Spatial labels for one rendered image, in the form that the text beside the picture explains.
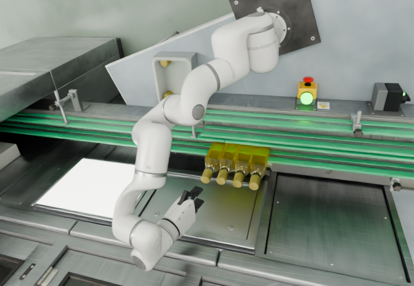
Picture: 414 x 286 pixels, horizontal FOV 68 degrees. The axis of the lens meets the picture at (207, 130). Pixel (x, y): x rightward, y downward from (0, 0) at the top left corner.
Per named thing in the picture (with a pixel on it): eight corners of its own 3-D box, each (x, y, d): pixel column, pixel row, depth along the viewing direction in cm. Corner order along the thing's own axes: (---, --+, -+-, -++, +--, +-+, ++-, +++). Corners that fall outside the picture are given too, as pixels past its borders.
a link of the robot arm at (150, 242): (117, 228, 79) (145, 241, 74) (145, 203, 86) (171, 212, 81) (131, 267, 86) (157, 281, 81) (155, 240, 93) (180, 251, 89)
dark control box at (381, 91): (370, 100, 120) (373, 110, 113) (374, 81, 116) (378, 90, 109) (393, 102, 118) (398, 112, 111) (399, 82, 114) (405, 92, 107)
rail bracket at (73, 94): (84, 107, 160) (54, 129, 142) (74, 76, 151) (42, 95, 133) (92, 108, 159) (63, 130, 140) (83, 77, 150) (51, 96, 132)
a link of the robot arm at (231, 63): (204, 88, 91) (191, 34, 84) (263, 59, 101) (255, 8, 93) (223, 95, 84) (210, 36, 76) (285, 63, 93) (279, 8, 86)
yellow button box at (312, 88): (297, 96, 128) (296, 104, 122) (299, 79, 124) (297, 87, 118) (315, 97, 126) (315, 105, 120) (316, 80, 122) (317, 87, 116)
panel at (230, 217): (83, 160, 152) (32, 210, 124) (81, 155, 150) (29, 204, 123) (267, 185, 127) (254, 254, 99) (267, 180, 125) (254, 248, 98)
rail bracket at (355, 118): (347, 118, 113) (351, 137, 102) (350, 100, 109) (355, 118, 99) (359, 119, 112) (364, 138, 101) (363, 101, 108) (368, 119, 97)
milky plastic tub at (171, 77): (166, 97, 146) (158, 106, 139) (159, 51, 135) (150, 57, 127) (201, 100, 141) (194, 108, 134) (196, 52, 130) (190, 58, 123)
